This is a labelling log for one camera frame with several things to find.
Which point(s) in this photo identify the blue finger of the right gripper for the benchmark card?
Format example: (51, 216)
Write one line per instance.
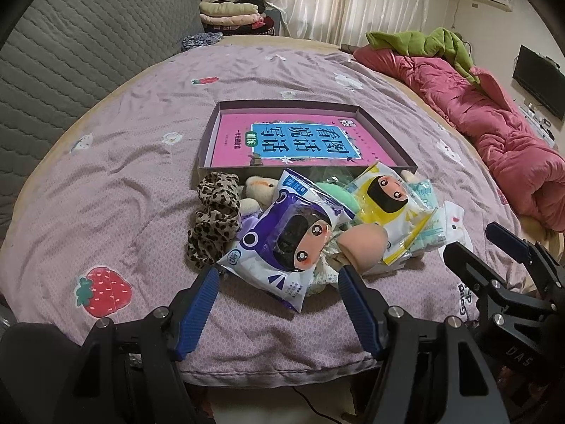
(468, 269)
(507, 238)

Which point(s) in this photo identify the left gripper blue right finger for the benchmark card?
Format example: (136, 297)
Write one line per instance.
(365, 306)

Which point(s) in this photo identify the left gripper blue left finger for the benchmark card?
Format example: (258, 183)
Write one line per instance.
(192, 307)

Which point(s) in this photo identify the green tissue pack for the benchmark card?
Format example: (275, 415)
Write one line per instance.
(425, 192)
(432, 236)

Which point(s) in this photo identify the peach makeup sponge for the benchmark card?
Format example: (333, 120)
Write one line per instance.
(364, 246)

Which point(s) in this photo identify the leopard print scrunchie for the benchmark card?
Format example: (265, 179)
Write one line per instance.
(218, 222)

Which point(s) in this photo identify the purple doll face packet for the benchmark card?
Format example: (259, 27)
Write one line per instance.
(279, 252)

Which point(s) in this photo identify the yellow doll face packet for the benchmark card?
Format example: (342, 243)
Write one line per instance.
(386, 200)

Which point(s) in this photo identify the green sponge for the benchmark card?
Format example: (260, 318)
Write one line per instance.
(340, 194)

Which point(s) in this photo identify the teddy bear purple dress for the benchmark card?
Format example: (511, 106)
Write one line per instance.
(256, 196)

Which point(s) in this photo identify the white floral scrunchie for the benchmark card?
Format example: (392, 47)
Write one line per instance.
(325, 272)

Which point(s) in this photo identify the pink quilt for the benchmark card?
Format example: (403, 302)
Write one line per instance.
(529, 173)

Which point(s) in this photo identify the purple cardboard box tray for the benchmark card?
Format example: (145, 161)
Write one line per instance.
(402, 160)

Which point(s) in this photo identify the pink and blue book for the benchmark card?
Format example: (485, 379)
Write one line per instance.
(275, 139)

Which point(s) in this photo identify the green blanket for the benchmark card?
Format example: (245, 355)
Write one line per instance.
(441, 43)

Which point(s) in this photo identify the blue patterned cloth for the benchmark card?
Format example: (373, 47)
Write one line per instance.
(200, 40)

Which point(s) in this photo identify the grey quilted headboard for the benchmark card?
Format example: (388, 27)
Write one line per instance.
(63, 57)

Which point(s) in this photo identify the stack of folded clothes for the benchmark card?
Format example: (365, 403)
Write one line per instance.
(238, 17)

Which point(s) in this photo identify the black wall television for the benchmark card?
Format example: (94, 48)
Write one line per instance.
(541, 79)

